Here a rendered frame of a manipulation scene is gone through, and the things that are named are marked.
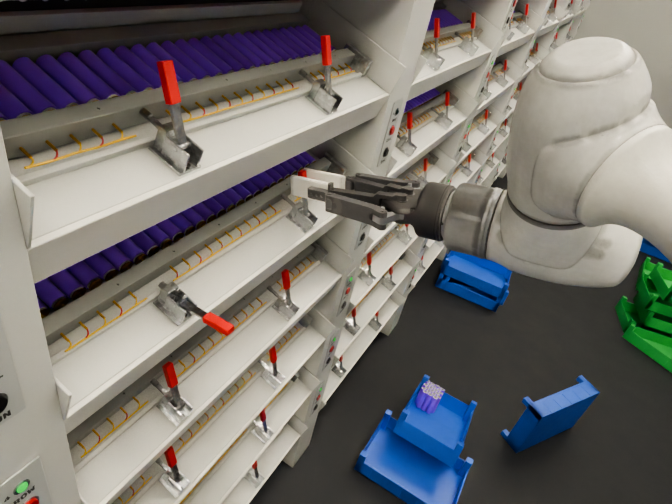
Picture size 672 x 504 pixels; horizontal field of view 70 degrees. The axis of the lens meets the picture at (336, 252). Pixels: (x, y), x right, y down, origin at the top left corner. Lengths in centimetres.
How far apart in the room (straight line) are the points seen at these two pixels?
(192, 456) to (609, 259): 70
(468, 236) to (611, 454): 156
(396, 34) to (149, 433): 67
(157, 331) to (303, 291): 41
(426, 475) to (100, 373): 127
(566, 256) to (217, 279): 41
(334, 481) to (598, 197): 126
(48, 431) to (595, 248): 56
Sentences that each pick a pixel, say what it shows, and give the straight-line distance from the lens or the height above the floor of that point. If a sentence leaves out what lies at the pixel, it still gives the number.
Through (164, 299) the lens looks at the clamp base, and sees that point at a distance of 58.
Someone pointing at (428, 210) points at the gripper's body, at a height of 107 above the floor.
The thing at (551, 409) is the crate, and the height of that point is 20.
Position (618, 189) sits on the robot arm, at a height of 121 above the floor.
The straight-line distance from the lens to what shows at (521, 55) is 219.
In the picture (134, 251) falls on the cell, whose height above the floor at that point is 98.
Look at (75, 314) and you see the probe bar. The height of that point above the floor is 98.
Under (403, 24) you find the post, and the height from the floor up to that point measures 123.
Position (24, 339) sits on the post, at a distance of 42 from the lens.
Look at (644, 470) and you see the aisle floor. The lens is 212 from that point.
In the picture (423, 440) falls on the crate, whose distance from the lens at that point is 157.
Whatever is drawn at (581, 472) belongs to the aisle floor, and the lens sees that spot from 195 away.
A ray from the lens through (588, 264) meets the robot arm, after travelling 58.
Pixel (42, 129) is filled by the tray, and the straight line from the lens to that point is 44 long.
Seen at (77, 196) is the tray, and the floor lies 113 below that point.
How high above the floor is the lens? 134
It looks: 35 degrees down
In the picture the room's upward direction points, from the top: 14 degrees clockwise
